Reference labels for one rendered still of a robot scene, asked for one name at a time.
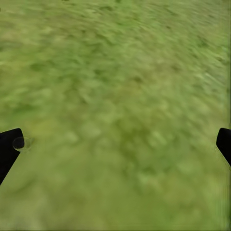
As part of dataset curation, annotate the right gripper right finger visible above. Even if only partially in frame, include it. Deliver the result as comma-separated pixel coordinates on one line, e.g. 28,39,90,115
216,128,231,166

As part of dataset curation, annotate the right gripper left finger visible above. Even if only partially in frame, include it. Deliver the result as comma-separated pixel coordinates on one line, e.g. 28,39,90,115
0,128,33,185

